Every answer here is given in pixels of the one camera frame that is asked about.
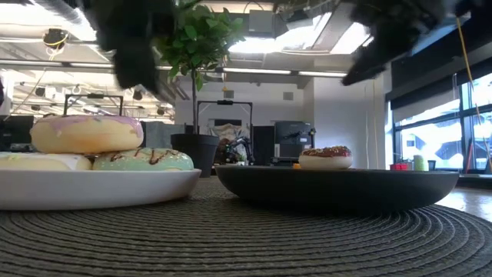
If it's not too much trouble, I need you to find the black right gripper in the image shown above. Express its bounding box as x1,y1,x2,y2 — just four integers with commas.
341,0,474,86

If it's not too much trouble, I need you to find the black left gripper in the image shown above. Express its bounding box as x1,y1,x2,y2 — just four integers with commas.
84,0,174,93

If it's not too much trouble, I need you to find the large pink iced donut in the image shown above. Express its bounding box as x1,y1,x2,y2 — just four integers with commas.
29,114,145,155

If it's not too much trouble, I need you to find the mint donut with chocolate drizzle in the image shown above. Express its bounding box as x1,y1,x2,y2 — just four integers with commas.
91,147,195,172

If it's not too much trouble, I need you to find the chocolate sprinkled donut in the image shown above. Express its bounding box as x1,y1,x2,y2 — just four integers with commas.
298,145,354,171

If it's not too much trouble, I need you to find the ceiling strip light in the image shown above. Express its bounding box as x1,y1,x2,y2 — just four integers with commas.
0,59,116,75
222,68,292,76
298,70,349,79

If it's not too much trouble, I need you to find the grey office partition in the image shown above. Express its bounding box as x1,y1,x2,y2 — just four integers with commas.
140,121,185,150

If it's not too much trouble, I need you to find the green leafy small tree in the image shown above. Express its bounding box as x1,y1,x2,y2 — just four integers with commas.
153,0,247,135

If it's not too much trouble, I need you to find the black plant pot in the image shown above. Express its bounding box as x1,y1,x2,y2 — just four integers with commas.
170,133,220,178

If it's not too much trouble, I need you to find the large glass window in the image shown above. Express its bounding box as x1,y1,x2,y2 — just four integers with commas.
391,72,492,172

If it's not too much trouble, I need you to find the black equipment cabinet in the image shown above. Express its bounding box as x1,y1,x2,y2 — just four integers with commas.
273,121,317,167

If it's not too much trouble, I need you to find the pale hanging cloth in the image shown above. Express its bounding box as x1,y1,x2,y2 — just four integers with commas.
209,122,247,149

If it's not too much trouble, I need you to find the green cup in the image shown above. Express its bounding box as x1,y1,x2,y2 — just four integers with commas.
413,155,430,172

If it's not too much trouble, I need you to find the grey ceiling box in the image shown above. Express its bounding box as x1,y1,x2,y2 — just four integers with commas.
248,9,274,35

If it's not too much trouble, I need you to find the black round plate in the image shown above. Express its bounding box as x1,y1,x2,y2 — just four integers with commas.
214,164,460,213

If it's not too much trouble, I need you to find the white round plate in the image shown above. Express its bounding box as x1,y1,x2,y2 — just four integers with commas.
0,168,202,212

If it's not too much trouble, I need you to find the black computer monitor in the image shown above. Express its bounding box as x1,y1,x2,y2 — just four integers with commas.
0,115,35,152

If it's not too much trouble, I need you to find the grey woven round placemat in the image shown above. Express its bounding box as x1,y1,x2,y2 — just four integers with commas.
0,176,492,277

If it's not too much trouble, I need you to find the silver air duct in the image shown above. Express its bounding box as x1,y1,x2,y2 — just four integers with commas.
34,0,189,103

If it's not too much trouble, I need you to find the black metal frame rig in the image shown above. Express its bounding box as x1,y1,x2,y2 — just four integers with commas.
63,94,124,117
197,100,254,166

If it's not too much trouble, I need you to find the black ceiling camera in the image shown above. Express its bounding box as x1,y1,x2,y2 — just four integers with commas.
42,28,69,49

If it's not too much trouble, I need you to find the yellow cable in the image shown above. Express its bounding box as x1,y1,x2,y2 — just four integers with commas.
455,17,492,170

